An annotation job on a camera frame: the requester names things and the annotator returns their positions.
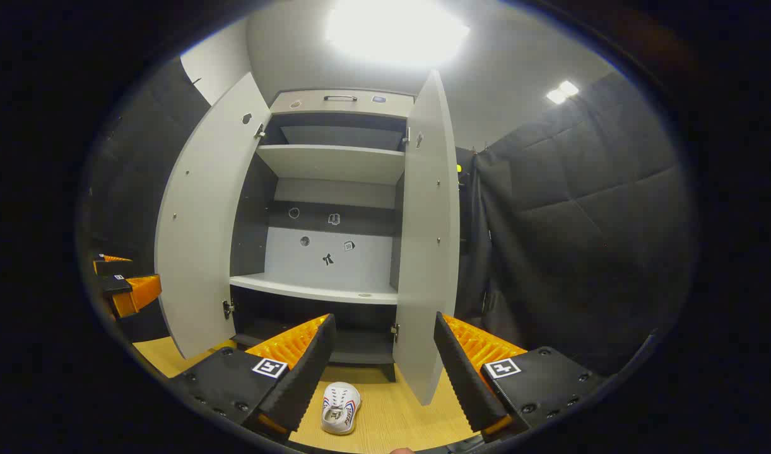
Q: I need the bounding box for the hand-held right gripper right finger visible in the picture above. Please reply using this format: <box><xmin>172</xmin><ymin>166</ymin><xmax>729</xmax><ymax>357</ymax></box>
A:
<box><xmin>433</xmin><ymin>311</ymin><xmax>607</xmax><ymax>443</ymax></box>

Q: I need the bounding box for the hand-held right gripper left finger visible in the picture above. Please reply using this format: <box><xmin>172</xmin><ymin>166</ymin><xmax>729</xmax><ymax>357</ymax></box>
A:
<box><xmin>168</xmin><ymin>313</ymin><xmax>337</xmax><ymax>442</ymax></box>

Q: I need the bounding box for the white shoe yellow sole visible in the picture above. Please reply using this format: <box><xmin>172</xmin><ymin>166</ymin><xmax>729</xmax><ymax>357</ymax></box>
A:
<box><xmin>321</xmin><ymin>381</ymin><xmax>362</xmax><ymax>436</ymax></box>

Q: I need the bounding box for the grey shoe cabinet door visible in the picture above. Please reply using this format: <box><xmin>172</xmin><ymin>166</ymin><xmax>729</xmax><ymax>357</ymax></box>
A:
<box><xmin>155</xmin><ymin>71</ymin><xmax>273</xmax><ymax>360</ymax></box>
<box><xmin>392</xmin><ymin>69</ymin><xmax>462</xmax><ymax>406</ymax></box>

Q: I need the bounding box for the grey shoe cabinet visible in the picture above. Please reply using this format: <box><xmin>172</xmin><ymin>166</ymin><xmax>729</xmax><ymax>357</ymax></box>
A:
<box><xmin>229</xmin><ymin>88</ymin><xmax>418</xmax><ymax>383</ymax></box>

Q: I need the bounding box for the grey cabinet drawer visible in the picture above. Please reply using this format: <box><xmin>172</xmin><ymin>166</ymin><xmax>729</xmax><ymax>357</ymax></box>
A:
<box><xmin>269</xmin><ymin>88</ymin><xmax>416</xmax><ymax>119</ymax></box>

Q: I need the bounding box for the small ceiling light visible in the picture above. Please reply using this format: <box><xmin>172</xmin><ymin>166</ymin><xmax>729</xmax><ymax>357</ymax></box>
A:
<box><xmin>545</xmin><ymin>80</ymin><xmax>580</xmax><ymax>105</ymax></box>

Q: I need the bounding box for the large ceiling light panel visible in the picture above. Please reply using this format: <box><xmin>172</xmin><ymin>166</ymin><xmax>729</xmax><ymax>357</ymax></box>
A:
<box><xmin>326</xmin><ymin>0</ymin><xmax>471</xmax><ymax>67</ymax></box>

